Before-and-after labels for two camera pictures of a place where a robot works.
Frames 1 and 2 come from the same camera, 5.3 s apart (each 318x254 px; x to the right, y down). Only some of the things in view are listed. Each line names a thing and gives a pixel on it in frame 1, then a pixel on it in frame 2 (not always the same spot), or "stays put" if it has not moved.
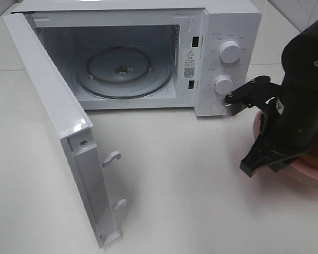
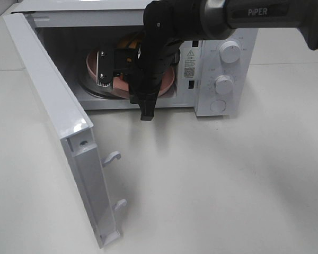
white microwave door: x=85 y=160 stays put
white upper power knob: x=229 y=51 stays put
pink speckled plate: x=296 y=170 to x=120 y=85
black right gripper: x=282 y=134 to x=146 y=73
